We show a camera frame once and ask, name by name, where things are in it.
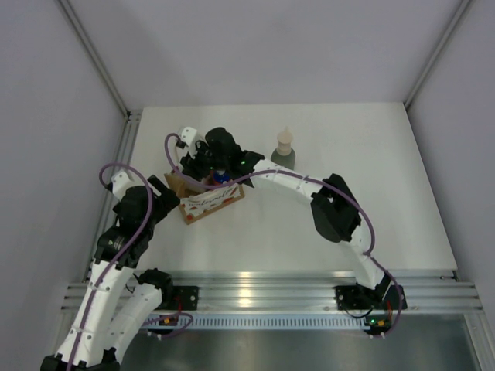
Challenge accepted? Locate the burlap watermelon canvas bag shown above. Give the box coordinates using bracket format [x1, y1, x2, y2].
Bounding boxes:
[164, 169, 244, 225]

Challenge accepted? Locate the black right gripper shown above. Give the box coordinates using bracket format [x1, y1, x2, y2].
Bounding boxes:
[180, 142, 228, 182]

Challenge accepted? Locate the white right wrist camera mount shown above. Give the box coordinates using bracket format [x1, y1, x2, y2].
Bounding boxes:
[176, 127, 204, 158]

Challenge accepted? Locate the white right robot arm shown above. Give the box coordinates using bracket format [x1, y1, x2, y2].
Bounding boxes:
[176, 127, 407, 311]

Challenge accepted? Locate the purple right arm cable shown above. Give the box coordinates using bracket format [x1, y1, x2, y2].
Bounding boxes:
[164, 133, 403, 337]

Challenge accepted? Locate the green bottle beige cap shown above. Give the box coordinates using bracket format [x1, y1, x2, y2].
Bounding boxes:
[270, 128, 296, 170]

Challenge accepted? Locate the aluminium corner post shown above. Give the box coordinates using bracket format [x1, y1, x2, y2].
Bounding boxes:
[403, 0, 476, 111]
[53, 0, 132, 117]

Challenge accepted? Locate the left aluminium corner post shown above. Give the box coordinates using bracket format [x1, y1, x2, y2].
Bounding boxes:
[53, 0, 132, 117]

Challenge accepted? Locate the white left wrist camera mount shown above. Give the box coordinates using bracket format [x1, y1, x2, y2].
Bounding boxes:
[110, 170, 134, 200]

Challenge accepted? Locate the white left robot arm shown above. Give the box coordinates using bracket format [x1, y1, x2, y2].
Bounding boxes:
[40, 172, 179, 370]

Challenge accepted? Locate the aluminium rail base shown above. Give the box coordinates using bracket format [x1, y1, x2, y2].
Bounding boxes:
[57, 268, 484, 341]

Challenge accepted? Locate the right aluminium corner post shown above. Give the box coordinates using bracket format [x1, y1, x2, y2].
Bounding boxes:
[403, 0, 476, 111]

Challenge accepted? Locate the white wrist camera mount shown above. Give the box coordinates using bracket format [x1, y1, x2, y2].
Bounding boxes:
[176, 127, 204, 158]
[110, 170, 134, 200]

